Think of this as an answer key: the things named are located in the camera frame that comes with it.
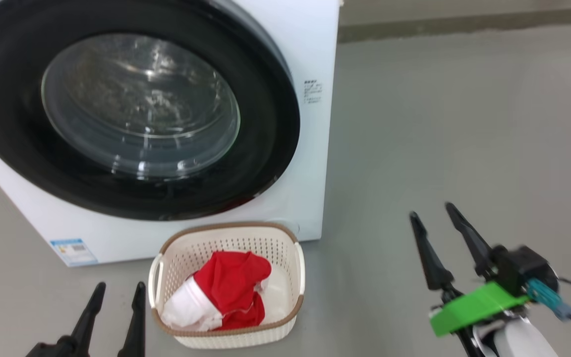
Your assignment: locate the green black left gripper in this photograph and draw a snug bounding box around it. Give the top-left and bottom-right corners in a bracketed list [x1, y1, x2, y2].
[25, 282, 146, 357]

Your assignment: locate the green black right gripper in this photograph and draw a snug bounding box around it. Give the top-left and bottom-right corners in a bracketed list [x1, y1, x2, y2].
[409, 202, 559, 338]

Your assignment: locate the red and white garment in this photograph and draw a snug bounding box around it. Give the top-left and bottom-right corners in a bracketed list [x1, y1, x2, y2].
[161, 251, 272, 332]

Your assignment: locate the black round glass washer door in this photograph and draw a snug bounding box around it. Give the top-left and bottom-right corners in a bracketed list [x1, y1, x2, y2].
[0, 0, 301, 221]

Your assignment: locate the cream perforated basket brown rim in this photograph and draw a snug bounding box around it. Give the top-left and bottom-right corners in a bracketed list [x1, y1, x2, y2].
[148, 222, 306, 349]

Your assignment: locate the stainless steel washing machine drum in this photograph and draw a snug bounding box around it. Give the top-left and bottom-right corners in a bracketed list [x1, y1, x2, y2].
[41, 34, 241, 179]

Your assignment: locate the white front-load washing machine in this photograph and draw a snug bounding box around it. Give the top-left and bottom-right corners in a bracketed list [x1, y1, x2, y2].
[0, 0, 341, 267]

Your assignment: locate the blue energy label sticker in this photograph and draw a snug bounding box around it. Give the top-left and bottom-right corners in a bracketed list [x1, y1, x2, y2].
[49, 238, 99, 266]

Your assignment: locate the black cable with teal plug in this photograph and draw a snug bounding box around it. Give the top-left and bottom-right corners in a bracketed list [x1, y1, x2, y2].
[526, 277, 571, 332]

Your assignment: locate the grey wall baseboard strip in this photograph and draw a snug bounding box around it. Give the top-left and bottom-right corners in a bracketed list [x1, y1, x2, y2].
[338, 6, 571, 43]

